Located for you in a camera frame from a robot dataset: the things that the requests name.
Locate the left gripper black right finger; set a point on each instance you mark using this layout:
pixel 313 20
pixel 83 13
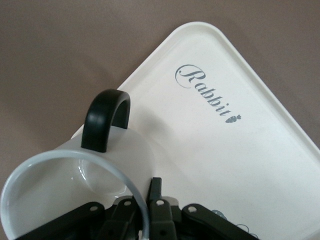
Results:
pixel 162 220

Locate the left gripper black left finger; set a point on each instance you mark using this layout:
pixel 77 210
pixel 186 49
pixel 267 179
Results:
pixel 82 220

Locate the cream rabbit print tray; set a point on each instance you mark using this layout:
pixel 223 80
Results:
pixel 237 162

